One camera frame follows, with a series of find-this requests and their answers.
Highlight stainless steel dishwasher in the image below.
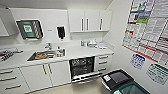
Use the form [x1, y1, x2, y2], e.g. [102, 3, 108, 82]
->
[68, 56, 104, 84]

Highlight small blue label bottle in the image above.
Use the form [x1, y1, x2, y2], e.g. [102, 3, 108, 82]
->
[80, 39, 86, 47]

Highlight stack of white plates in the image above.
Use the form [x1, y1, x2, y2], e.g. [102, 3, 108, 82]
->
[86, 39, 98, 48]

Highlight white mug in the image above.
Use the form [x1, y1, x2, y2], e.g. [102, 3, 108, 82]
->
[57, 49, 66, 58]

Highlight black soap dispenser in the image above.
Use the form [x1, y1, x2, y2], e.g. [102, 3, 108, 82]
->
[56, 25, 66, 40]

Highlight white drawer unit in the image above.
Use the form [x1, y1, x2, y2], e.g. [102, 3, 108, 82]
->
[94, 53, 115, 73]
[0, 66, 31, 94]

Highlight chrome faucet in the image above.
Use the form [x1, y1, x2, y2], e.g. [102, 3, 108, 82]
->
[44, 42, 54, 51]

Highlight white sink base cabinet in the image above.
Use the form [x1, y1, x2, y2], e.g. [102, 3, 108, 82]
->
[19, 60, 72, 93]

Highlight orange brown dish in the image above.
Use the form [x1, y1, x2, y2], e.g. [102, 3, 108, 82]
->
[35, 53, 46, 60]

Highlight steel paper towel dispenser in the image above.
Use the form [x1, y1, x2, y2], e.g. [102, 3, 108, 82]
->
[15, 19, 45, 41]

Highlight steel sink basin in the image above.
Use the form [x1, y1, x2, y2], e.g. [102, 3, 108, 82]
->
[26, 49, 58, 63]

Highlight white wall cabinet several doors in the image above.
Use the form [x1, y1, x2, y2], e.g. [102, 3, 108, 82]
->
[68, 8, 113, 33]

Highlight small wall notice paper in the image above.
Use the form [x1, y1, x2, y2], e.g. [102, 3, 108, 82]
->
[129, 53, 147, 70]
[145, 63, 168, 86]

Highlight large colourful wall poster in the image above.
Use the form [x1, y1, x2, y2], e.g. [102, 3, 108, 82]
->
[121, 0, 168, 69]

